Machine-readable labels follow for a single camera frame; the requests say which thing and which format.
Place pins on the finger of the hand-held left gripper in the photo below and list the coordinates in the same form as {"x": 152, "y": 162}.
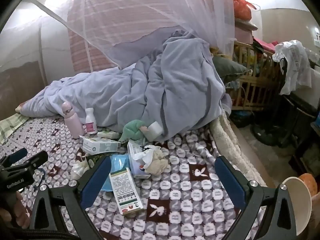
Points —
{"x": 35, "y": 160}
{"x": 18, "y": 153}

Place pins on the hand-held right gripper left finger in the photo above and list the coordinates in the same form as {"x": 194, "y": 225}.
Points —
{"x": 96, "y": 180}

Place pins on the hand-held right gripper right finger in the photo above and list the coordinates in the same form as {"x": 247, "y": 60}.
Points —
{"x": 230, "y": 180}

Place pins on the white teal carton box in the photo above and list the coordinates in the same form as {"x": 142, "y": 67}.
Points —
{"x": 102, "y": 145}

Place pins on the person's left hand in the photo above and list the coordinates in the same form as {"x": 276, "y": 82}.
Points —
{"x": 22, "y": 213}

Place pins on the crumpled white tissue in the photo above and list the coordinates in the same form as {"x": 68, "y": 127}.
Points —
{"x": 80, "y": 168}

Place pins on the green plaid cloth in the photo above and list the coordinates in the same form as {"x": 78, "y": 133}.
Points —
{"x": 10, "y": 127}

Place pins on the blue plastic packet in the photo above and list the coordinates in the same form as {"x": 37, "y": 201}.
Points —
{"x": 120, "y": 162}

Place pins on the tall green white box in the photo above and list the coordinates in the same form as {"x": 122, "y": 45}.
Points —
{"x": 125, "y": 192}

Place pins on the cream fleece blanket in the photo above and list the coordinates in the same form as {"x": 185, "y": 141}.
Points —
{"x": 232, "y": 140}

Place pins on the small white green packet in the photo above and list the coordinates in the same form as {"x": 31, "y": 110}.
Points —
{"x": 108, "y": 135}

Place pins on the printed blanket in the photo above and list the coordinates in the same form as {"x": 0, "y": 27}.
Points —
{"x": 187, "y": 155}

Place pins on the crumpled white plastic bag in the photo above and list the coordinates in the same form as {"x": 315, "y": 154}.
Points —
{"x": 147, "y": 155}

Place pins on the white bottle pink label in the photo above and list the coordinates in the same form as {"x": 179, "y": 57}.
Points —
{"x": 91, "y": 122}

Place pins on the green plush toy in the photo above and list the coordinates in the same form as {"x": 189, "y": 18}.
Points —
{"x": 131, "y": 130}

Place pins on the crumpled beige tissue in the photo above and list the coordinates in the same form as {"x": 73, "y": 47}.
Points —
{"x": 157, "y": 165}

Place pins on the white bowl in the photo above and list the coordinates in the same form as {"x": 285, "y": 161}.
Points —
{"x": 297, "y": 200}

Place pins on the white rectangular box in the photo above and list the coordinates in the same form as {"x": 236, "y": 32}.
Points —
{"x": 155, "y": 130}

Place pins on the orange bowl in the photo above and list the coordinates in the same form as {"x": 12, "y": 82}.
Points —
{"x": 310, "y": 182}

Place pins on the wooden crib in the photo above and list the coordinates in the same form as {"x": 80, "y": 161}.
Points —
{"x": 255, "y": 87}

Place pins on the grey-blue duvet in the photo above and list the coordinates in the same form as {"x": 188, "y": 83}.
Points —
{"x": 150, "y": 92}

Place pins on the dark green pillow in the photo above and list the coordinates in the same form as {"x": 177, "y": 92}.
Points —
{"x": 230, "y": 67}

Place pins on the large white plastic bag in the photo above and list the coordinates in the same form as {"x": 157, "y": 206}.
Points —
{"x": 295, "y": 62}

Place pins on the red cloth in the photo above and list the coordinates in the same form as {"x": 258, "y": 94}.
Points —
{"x": 265, "y": 45}

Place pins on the pink storage box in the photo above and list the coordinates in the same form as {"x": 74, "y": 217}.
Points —
{"x": 243, "y": 33}

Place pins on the lavender mosquito net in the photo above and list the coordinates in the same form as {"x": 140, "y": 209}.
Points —
{"x": 200, "y": 17}

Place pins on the red plastic bag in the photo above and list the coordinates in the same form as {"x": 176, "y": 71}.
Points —
{"x": 241, "y": 7}

